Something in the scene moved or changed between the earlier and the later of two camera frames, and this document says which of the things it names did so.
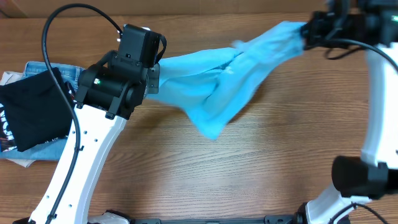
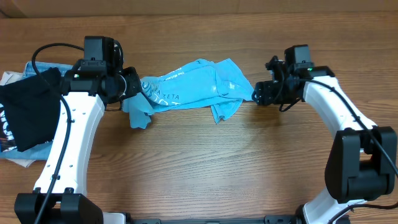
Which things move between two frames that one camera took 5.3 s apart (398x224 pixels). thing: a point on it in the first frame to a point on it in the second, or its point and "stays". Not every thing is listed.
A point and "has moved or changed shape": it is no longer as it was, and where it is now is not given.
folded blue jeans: x=54 y=150 stays
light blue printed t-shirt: x=216 y=86 has moved or changed shape
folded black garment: x=38 y=108 stays
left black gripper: x=154 y=79 to x=135 y=87
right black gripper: x=315 y=27 to x=263 y=93
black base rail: x=268 y=219 stays
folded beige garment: x=7 y=78 stays
